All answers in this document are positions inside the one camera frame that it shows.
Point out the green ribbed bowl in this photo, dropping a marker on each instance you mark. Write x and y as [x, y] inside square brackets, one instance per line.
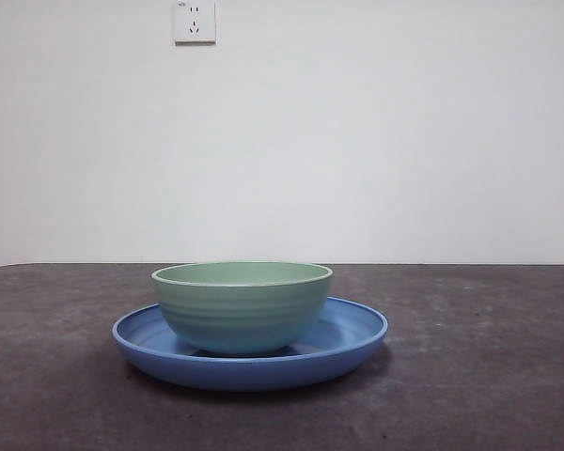
[244, 315]

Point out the blue round plate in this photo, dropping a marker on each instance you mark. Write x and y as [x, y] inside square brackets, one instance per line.
[244, 376]

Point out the white wall socket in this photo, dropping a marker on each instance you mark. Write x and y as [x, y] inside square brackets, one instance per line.
[195, 23]

